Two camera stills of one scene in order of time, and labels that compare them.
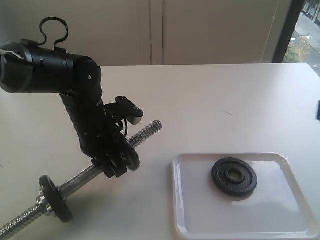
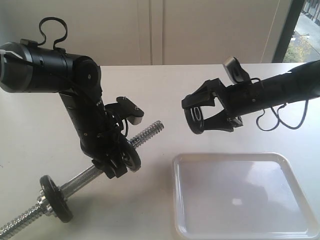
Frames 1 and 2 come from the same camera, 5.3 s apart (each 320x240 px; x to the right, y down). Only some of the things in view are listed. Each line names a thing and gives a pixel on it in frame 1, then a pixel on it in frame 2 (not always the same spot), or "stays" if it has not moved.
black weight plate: x=234 y=177 to x=195 y=118
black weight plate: x=131 y=157 stays
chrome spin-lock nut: x=43 y=204 stays
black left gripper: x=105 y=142 stays
